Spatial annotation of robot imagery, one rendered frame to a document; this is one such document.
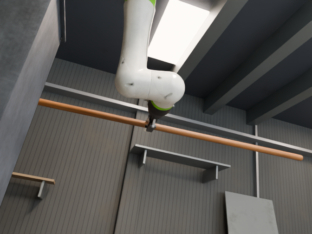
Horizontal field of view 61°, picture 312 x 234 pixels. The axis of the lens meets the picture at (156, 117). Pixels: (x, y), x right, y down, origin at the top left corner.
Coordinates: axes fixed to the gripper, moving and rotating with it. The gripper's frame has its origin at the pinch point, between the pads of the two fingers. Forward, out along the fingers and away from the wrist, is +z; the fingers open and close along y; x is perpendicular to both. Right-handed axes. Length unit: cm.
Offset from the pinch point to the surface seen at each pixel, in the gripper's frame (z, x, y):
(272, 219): 332, 291, -17
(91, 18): 199, -82, -232
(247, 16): 119, 122, -233
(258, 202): 336, 268, -44
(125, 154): 337, 14, -82
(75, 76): 328, -105, -205
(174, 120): 327, 91, -164
